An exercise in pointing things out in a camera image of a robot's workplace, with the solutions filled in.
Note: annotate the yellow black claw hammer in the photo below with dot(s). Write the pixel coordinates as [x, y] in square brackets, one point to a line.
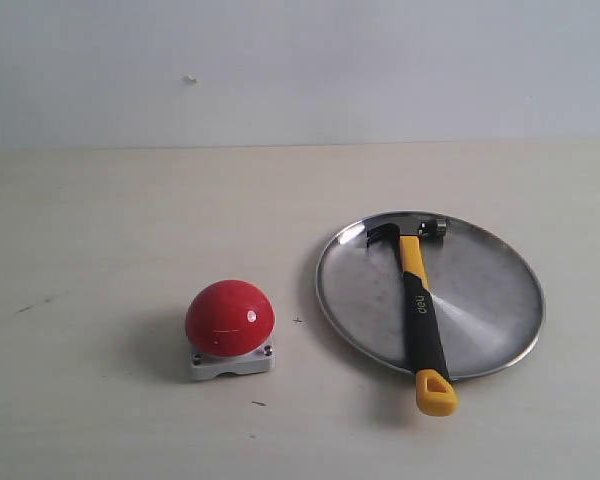
[434, 393]

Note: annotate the red dome push button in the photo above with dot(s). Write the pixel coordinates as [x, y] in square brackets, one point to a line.
[229, 326]

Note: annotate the round steel plate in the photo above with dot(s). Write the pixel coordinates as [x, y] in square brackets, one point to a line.
[389, 280]

